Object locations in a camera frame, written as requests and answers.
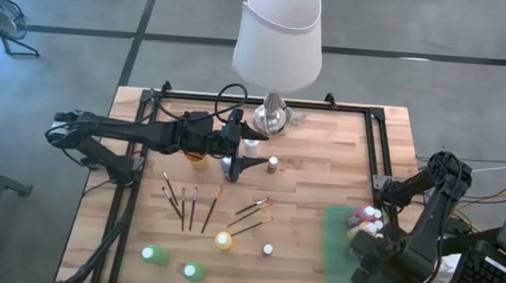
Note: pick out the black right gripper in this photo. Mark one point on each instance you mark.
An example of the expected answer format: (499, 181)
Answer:
(376, 269)

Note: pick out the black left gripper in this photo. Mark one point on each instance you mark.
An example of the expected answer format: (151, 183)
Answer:
(230, 142)

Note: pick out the small magenta paint bottle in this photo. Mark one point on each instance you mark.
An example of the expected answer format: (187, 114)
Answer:
(380, 235)

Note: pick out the small pink paint bottle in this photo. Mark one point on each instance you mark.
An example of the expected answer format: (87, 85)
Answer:
(378, 224)

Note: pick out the large pink paint bottle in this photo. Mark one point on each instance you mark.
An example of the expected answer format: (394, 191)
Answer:
(359, 214)

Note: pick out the pale bristle silver ferrule paintbrush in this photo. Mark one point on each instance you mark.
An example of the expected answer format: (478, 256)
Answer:
(252, 206)

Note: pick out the thin orange bristle paintbrush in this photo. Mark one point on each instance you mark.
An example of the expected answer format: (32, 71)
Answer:
(251, 227)

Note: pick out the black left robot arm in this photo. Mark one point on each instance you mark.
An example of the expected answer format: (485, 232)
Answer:
(123, 127)

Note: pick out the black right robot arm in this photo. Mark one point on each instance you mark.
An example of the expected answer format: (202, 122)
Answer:
(432, 219)

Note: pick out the large white paint bottle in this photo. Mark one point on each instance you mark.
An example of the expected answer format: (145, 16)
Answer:
(251, 149)

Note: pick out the small ochre paint bottle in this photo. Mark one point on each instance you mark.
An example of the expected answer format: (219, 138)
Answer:
(273, 163)

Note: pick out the large purple paint bottle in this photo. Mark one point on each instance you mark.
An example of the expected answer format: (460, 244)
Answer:
(226, 164)

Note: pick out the small red paint bottle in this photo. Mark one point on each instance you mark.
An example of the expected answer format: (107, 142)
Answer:
(267, 249)

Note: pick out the light green paint bottle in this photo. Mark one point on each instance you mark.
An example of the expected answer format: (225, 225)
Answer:
(193, 271)
(155, 254)

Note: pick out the teal plastic bin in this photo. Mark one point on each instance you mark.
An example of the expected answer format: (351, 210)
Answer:
(334, 256)

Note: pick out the orange brush holder cup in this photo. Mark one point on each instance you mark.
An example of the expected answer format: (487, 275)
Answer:
(197, 160)

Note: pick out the white papers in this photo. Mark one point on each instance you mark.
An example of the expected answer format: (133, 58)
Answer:
(444, 269)

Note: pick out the black power strip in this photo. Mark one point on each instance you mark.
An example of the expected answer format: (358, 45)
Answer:
(461, 223)

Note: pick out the silver table lamp white shade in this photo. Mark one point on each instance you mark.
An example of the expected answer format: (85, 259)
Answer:
(279, 39)

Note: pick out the black aluminium table frame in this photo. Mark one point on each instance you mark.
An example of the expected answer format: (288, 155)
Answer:
(260, 101)

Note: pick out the black frame clamp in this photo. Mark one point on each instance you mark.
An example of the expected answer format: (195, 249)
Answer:
(165, 86)
(330, 99)

